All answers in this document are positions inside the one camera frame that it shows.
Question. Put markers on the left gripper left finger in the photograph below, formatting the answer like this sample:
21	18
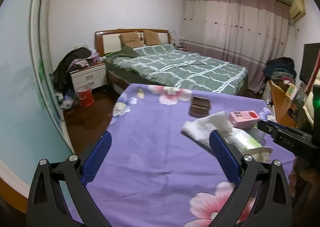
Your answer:
46	203

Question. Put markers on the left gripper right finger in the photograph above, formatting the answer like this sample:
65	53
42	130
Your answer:
261	195

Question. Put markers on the white tissue paper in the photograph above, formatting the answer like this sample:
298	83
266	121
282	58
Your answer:
200	129

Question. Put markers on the white paper dessert cup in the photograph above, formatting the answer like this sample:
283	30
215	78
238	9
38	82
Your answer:
260	154

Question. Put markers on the wooden sideboard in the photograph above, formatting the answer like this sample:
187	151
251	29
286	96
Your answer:
281	104

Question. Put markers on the green white drink bottle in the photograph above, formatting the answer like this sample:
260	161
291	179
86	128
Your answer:
242	140

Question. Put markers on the pink strawberry milk carton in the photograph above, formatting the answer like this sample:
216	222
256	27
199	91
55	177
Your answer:
244	119

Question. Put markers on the pile of dark clothes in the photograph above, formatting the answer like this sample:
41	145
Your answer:
278	68

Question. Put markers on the sliding wardrobe door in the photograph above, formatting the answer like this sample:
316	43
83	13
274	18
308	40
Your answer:
32	123

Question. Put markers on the black television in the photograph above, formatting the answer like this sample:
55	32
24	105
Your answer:
310	55

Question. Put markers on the brown plastic tray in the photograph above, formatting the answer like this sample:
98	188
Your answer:
199	107

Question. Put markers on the purple floral tablecloth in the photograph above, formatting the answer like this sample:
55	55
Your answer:
153	175

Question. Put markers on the red bucket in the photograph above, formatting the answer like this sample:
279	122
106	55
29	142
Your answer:
84	94

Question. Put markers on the pink white curtain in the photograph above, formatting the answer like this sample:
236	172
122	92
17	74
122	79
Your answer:
248	33

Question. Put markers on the black jacket on nightstand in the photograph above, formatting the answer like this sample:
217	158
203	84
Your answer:
61	78

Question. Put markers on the white nightstand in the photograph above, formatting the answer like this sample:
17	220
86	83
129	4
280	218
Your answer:
93	76

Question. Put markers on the green plaid bed quilt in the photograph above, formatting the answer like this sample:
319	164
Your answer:
164	65

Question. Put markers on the wooden bed headboard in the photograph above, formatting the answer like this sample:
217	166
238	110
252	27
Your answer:
108	41

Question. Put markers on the brown pillow right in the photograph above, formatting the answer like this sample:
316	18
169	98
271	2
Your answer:
151	38

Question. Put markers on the brown pillow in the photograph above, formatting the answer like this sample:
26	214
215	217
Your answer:
131	39
151	38

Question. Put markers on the brown pillow left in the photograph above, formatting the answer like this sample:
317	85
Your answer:
131	39

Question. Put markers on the wall air conditioner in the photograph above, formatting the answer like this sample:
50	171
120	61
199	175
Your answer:
297	10

